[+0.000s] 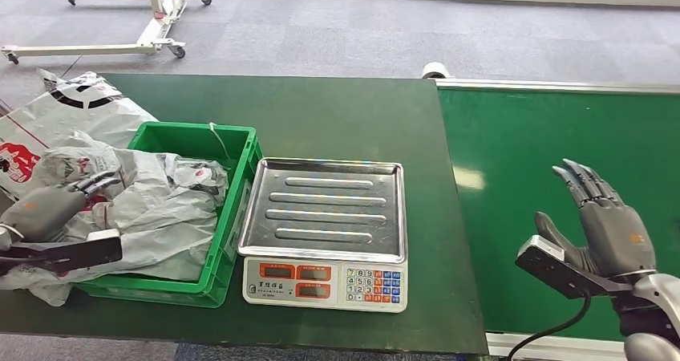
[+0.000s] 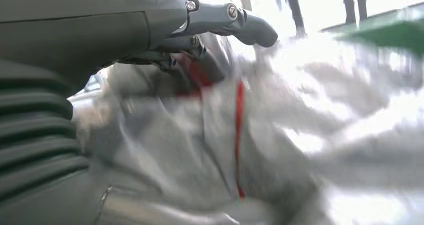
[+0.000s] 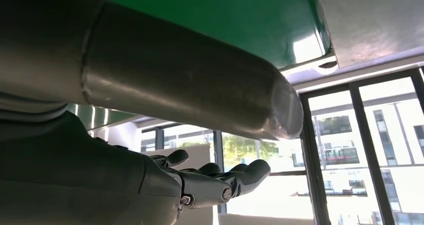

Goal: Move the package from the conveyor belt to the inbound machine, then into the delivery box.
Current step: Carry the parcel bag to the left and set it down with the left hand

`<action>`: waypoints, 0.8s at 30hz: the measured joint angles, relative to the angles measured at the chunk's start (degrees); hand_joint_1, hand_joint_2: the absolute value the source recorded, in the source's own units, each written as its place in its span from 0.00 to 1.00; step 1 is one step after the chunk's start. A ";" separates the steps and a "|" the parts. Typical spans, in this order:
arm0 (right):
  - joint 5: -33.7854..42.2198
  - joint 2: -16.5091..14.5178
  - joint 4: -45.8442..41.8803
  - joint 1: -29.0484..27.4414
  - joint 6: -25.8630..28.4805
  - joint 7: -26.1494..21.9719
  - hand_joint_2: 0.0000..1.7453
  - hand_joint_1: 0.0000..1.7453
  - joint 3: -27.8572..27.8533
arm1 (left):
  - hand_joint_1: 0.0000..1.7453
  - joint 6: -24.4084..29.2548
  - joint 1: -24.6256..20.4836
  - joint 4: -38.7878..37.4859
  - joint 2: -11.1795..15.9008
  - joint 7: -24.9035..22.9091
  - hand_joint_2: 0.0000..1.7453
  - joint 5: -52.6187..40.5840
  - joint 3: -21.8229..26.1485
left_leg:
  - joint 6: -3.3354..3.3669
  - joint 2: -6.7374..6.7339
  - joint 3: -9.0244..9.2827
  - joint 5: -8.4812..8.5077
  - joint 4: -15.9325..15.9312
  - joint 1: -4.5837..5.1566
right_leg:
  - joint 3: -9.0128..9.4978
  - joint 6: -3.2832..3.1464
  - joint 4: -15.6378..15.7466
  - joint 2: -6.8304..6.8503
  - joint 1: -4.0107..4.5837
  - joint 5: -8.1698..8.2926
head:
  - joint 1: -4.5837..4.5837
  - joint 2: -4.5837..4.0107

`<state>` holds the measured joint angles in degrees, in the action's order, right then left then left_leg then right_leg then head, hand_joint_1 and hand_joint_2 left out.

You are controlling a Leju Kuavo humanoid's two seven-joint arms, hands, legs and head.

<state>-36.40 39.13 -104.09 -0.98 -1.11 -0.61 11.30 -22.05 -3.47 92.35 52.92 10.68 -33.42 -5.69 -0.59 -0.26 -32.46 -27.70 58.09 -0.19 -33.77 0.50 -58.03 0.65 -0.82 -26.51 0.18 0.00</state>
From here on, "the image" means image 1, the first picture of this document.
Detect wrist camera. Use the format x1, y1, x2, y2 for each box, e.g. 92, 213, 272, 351
0, 229, 124, 276
514, 234, 633, 300

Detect white mailer bag black stripes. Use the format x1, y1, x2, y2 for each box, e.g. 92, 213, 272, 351
0, 70, 159, 201

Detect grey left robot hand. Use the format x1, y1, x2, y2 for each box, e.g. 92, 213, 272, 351
0, 169, 122, 244

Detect electronic scale with steel tray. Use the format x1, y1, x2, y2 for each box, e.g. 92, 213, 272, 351
237, 156, 409, 314

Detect grey plastic mailer package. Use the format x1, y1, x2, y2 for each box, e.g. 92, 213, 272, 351
29, 122, 232, 286

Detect white conveyor end roller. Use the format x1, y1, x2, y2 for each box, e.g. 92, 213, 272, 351
422, 62, 452, 79

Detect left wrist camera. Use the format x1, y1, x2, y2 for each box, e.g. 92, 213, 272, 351
0, 229, 124, 276

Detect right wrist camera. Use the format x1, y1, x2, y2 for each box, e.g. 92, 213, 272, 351
514, 234, 633, 300

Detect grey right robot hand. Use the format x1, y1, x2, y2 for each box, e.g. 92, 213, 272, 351
533, 158, 658, 278

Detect white wheeled stand frame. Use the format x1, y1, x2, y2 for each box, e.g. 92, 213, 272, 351
0, 0, 213, 67

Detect green conveyor belt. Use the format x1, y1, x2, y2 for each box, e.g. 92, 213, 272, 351
434, 78, 680, 361

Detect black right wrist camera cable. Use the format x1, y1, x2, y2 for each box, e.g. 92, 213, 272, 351
504, 292, 593, 361

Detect white mailer bag red print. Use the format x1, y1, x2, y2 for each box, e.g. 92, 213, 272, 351
0, 266, 74, 307

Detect green plastic crate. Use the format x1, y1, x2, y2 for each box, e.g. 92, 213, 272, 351
74, 120, 264, 309

